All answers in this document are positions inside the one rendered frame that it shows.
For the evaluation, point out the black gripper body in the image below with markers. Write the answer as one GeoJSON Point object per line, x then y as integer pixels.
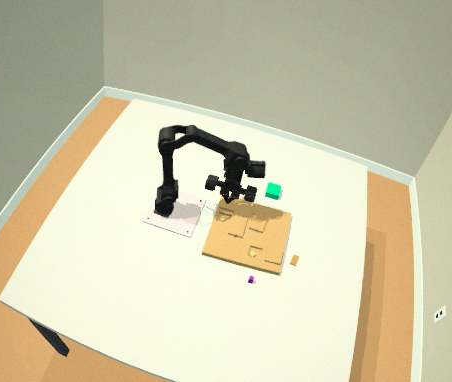
{"type": "Point", "coordinates": [232, 186]}

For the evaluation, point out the green rectangular block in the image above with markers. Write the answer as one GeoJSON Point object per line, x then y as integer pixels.
{"type": "Point", "coordinates": [273, 191]}

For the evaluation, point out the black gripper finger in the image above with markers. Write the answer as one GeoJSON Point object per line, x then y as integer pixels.
{"type": "Point", "coordinates": [225, 196]}
{"type": "Point", "coordinates": [232, 197]}

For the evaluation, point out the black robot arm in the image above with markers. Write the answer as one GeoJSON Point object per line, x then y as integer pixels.
{"type": "Point", "coordinates": [236, 154]}

